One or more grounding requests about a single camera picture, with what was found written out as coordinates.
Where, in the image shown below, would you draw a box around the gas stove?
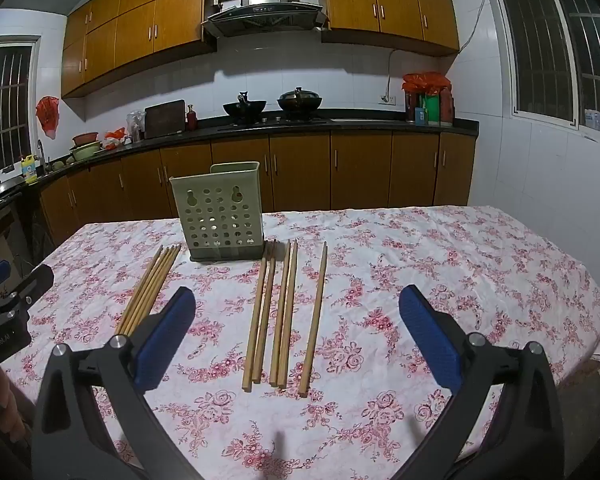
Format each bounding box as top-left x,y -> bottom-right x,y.
252,116 -> 331,125

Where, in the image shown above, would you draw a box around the wooden base cabinets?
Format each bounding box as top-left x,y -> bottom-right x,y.
40,130 -> 477,248

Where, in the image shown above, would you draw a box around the dark cutting board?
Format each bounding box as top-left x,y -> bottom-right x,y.
144,99 -> 187,139

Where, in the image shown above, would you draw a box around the black kitchen countertop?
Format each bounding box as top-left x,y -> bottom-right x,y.
0,117 -> 480,211

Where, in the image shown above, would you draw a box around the wide barred window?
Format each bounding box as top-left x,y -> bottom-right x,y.
492,0 -> 600,138

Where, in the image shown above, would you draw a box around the steel range hood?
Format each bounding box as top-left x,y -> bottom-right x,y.
201,0 -> 328,38

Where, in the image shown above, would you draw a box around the wooden table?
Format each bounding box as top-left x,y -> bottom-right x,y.
577,345 -> 600,376

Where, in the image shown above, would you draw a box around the green perforated utensil holder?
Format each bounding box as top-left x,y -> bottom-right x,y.
169,161 -> 265,263

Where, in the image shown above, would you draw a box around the person's left hand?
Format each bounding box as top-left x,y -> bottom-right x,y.
0,365 -> 31,446

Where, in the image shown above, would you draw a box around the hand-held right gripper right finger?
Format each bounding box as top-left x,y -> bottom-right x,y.
399,284 -> 566,480

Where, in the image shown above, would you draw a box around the small red plastic bag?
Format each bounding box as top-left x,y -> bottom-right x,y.
104,128 -> 131,151

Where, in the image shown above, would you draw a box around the wooden wall cabinet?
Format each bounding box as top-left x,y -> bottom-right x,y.
322,0 -> 461,58
60,0 -> 217,100

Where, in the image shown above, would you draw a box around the large red plastic bag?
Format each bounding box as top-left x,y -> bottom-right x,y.
402,72 -> 452,96

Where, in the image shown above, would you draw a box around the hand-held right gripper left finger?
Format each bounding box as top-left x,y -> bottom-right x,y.
30,286 -> 197,480

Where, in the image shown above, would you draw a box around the green basin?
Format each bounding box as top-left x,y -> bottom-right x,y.
69,141 -> 103,161

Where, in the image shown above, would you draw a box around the hanging red plastic bag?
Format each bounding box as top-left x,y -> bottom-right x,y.
35,96 -> 61,140

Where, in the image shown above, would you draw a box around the white wall cable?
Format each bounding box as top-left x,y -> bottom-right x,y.
386,0 -> 497,96

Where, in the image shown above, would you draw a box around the clear plastic bag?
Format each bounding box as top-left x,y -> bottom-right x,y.
126,110 -> 147,143

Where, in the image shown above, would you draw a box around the black open wok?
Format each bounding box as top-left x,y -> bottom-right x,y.
223,91 -> 268,120

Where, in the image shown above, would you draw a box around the pink floral tablecloth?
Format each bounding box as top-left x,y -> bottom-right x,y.
15,205 -> 600,480

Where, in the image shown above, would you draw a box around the narrow barred window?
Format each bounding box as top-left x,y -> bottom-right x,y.
0,42 -> 36,181

